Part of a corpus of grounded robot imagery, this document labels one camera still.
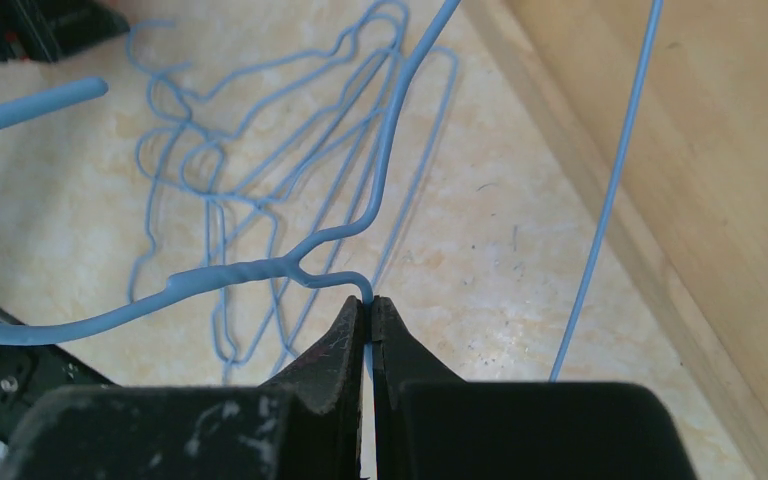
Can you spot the blue wire hanger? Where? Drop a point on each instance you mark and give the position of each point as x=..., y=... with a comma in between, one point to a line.
x=158, y=156
x=218, y=240
x=342, y=52
x=187, y=284
x=303, y=206

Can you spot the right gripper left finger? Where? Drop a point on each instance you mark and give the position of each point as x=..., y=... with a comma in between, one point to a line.
x=320, y=403

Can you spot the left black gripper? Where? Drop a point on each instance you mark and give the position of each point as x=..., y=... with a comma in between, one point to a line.
x=48, y=31

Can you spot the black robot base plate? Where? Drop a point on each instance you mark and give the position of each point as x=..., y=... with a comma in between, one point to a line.
x=28, y=373

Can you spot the wooden hanger rack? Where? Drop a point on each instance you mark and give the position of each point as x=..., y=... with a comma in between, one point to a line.
x=691, y=216

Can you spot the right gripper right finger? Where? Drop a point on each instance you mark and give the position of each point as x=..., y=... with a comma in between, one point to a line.
x=397, y=359

